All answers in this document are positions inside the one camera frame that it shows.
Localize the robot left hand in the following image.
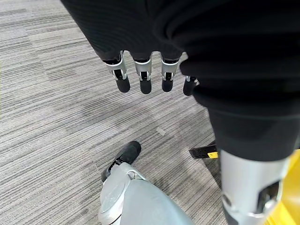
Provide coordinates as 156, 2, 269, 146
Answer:
60, 0, 300, 225

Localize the black shelf base foot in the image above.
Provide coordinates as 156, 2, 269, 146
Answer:
188, 140, 219, 160

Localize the dark robot foot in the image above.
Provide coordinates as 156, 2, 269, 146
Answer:
100, 141, 142, 183

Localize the yellow shelf frame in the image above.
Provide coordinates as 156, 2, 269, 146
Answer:
264, 148, 300, 225

